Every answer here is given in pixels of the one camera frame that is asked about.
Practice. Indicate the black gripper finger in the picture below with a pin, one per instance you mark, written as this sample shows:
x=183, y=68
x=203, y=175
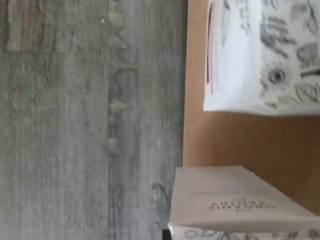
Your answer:
x=167, y=235

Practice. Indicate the white tea box green strip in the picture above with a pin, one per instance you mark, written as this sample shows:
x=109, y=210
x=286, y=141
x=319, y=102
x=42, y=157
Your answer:
x=225, y=200

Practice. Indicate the white tea box pink strip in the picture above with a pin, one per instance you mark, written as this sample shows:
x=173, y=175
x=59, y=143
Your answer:
x=237, y=62

